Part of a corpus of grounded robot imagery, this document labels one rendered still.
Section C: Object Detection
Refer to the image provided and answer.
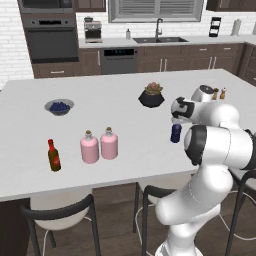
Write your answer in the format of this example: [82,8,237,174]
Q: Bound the steel wall oven stack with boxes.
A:
[17,0,80,64]

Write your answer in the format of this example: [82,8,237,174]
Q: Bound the dark sink basin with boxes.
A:
[132,36,190,45]

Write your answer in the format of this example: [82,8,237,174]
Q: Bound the window with grey blinds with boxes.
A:
[107,0,205,24]

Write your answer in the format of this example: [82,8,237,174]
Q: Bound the white paper towel roll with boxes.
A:
[230,18,242,37]

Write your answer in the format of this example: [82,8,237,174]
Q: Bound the brown sauce bottle red cap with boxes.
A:
[47,138,62,173]

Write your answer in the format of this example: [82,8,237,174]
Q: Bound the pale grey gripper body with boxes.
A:
[169,113,184,126]

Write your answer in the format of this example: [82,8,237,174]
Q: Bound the silver kettle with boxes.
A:
[190,84,215,103]

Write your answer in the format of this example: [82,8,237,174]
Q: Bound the black wall rack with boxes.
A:
[208,16,222,38]

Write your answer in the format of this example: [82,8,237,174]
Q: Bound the silver coffee machine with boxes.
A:
[83,16,103,44]

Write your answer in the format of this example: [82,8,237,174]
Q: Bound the dark blue plastic bottle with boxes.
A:
[170,122,183,144]

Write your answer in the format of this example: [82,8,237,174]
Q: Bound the steel dishwasher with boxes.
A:
[100,47,138,76]

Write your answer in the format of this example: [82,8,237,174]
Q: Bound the succulent in black pot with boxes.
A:
[138,82,166,108]

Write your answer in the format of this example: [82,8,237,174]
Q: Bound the black stool white seat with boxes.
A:
[224,168,256,256]
[132,173,201,256]
[20,187,102,256]

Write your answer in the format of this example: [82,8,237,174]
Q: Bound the dark wood island base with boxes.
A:
[0,197,32,256]

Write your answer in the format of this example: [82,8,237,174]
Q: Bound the pink bottle with cork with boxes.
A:
[100,126,119,161]
[79,130,100,165]

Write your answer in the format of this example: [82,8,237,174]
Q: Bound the dark wood upper cupboard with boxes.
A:
[73,0,107,13]
[205,0,256,13]

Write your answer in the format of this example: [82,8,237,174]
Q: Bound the grey bowl of blueberries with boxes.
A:
[44,98,75,117]

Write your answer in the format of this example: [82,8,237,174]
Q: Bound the dark wood lower cupboards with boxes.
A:
[31,42,256,87]

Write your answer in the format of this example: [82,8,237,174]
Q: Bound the black tap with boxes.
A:
[154,18,164,39]

